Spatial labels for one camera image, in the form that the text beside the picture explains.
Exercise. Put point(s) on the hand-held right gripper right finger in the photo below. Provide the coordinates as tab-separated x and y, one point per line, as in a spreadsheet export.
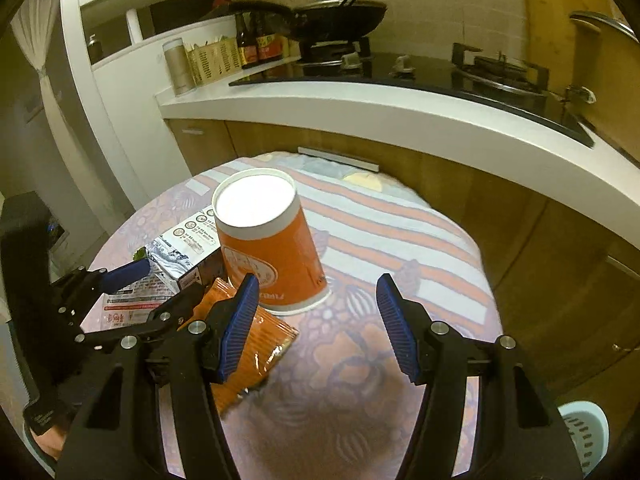
396	330

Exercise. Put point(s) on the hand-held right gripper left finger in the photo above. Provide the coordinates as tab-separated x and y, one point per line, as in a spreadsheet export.
239	327

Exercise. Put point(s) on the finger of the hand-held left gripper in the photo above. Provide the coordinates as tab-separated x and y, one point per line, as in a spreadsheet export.
160	317
129	274

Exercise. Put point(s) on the orange snack packet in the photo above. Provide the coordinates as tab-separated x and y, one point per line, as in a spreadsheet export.
267	345

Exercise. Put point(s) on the white printed carton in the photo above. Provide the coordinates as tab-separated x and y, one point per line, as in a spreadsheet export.
192	240

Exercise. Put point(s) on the food scraps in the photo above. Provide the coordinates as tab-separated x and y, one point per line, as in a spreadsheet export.
275	255

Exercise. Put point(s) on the light blue plastic basket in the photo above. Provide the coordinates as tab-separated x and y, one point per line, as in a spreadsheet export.
582	435

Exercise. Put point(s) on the floral striped tablecloth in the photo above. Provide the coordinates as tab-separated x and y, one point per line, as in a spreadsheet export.
360	240

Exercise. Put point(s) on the wooden kitchen cabinet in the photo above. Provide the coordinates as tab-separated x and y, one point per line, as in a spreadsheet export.
525	240

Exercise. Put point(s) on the white curtain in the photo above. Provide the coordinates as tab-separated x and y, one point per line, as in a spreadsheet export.
50	110

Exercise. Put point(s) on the beige cylindrical canister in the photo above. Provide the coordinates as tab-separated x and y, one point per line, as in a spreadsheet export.
177	67

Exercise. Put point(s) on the yellow utensil basket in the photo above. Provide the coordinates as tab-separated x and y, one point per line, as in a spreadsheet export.
212	62

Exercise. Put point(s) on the dark spray can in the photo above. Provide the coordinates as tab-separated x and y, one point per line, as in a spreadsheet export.
94	49

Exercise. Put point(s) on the black glass gas stove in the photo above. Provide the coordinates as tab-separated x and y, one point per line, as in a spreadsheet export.
415	82

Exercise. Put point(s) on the dark sauce bottle yellow label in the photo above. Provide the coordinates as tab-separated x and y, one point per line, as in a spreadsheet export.
246	45

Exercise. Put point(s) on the silver stove knob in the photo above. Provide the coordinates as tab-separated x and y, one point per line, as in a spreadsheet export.
404	65
351	61

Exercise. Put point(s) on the dark sauce bottle red label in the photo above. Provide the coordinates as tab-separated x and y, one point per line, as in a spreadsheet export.
269	42

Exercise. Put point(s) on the black burner grate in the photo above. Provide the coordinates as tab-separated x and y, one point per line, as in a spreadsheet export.
330	52
500	67

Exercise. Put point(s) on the black wok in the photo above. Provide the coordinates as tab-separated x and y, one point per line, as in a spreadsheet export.
350	22

